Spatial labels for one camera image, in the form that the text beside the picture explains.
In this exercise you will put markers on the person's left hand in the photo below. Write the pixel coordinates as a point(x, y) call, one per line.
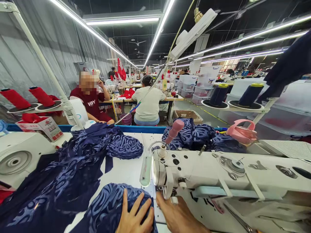
point(132, 222)

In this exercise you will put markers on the person's right hand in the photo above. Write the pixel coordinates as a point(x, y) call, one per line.
point(178, 218)

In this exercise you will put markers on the person's right fingers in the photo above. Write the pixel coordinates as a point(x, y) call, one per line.
point(162, 199)

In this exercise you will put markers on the person's left fingers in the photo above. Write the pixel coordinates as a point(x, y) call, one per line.
point(125, 200)

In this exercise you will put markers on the navy lace garment piece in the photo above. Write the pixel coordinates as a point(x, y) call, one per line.
point(104, 208)

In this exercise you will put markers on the white tube work lamp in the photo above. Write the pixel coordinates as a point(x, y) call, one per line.
point(146, 170)

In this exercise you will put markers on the white industrial sewing machine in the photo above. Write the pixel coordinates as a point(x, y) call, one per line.
point(206, 170)

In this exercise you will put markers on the heap of navy lace fabric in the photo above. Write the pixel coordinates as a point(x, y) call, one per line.
point(63, 174)

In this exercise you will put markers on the pink thread cone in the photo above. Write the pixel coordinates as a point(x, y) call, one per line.
point(174, 132)

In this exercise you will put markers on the bundle of navy lace pieces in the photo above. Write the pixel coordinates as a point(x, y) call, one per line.
point(201, 136)

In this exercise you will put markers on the purple plastic basket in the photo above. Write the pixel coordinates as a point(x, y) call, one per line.
point(126, 119)

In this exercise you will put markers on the open cardboard box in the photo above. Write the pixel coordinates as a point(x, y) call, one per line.
point(187, 114)

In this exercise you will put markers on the small white desk fan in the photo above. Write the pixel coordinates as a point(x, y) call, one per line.
point(77, 114)

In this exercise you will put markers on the wooden work table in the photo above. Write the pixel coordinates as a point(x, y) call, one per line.
point(170, 98)

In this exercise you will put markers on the pink water jug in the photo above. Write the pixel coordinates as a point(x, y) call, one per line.
point(243, 132)

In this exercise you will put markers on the red and white carton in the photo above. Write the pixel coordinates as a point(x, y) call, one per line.
point(47, 128)

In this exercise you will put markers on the red fabric pile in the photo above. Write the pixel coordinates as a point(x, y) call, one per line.
point(127, 93)

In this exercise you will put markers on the white machine with handwheel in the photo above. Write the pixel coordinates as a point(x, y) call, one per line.
point(26, 150)

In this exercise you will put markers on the hanging yellow bottle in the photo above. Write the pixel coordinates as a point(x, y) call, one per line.
point(164, 85)

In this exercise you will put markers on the navy thread cone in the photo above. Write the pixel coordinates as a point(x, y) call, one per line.
point(250, 95)
point(218, 94)

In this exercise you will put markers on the white thread stand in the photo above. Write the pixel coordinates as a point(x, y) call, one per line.
point(243, 108)
point(36, 49)

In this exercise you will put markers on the stack of clear storage bins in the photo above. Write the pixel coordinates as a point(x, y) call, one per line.
point(202, 83)

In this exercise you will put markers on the red cloth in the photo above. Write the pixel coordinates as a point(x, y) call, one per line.
point(31, 118)

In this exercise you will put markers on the hanging red garments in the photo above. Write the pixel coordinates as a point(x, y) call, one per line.
point(121, 70)

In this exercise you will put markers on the red thread cone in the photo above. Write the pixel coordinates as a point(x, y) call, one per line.
point(15, 98)
point(42, 96)

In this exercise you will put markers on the white ribbed tray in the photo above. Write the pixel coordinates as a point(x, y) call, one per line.
point(286, 148)

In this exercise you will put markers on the small blue fan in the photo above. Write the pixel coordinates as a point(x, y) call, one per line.
point(3, 127)

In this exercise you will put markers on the large clear storage bins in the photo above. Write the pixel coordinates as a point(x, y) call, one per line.
point(291, 114)

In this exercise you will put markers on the ceiling fan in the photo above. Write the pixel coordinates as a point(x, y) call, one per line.
point(137, 42)

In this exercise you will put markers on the hanging white power strip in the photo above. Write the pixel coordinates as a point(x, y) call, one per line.
point(192, 36)

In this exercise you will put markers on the long ceiling light strip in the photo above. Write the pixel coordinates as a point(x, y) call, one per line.
point(92, 31)
point(159, 31)

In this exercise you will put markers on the short ceiling light strip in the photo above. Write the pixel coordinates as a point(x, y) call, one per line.
point(122, 21)

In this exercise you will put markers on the hanging navy cloth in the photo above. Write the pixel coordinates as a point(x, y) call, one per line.
point(289, 68)

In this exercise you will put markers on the row of ceiling light strips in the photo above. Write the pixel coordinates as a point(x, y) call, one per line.
point(255, 40)

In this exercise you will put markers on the blue table edge rail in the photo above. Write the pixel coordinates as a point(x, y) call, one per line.
point(143, 129)

